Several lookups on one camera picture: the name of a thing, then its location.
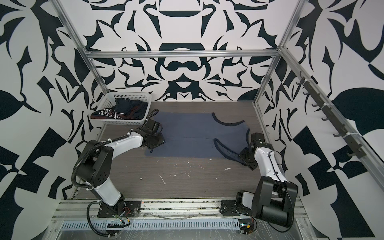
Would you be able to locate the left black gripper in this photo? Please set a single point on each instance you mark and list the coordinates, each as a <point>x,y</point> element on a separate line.
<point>162,141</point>

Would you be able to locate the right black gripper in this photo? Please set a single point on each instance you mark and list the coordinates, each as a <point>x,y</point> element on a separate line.
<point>243,153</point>

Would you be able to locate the blue grey tank top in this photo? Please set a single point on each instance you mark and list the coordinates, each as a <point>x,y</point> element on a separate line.
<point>200,135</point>

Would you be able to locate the white plastic laundry basket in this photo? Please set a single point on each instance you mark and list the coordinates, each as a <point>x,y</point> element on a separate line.
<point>109,101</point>

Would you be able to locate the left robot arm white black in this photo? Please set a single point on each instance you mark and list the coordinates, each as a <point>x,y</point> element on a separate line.
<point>93,167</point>

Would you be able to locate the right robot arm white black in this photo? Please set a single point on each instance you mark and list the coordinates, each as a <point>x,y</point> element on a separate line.
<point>275,197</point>

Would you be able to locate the black printed tank top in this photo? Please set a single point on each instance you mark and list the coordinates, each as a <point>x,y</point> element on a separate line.
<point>123,110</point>

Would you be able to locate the small electronics board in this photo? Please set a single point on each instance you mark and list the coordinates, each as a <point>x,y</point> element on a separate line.
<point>247,226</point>

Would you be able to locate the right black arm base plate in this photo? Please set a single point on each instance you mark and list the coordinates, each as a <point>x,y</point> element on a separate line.
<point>231,208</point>

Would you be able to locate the white slotted cable duct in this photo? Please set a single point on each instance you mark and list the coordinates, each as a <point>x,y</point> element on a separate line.
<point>187,224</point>

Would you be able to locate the aluminium frame crossbar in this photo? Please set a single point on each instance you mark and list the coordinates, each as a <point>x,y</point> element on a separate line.
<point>181,54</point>

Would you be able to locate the black wall hook rack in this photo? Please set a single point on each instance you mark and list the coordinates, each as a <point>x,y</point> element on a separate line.
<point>333,115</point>

